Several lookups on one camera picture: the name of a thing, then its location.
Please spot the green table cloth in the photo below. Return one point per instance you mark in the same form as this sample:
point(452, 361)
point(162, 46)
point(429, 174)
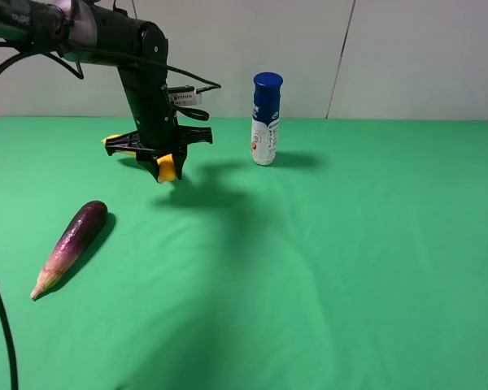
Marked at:
point(358, 260)

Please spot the purple eggplant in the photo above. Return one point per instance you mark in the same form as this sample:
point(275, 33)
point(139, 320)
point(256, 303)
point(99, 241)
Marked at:
point(78, 235)

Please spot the blue white bottle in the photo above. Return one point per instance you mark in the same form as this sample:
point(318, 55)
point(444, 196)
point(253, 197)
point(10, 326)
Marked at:
point(265, 117)

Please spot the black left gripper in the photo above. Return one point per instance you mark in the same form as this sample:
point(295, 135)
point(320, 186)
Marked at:
point(157, 131)

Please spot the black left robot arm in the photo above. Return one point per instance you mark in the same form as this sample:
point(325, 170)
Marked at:
point(83, 32)

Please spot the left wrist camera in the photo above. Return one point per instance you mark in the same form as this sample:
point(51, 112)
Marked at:
point(185, 96)

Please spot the yellow banana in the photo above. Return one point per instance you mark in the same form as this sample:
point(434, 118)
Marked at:
point(166, 171)

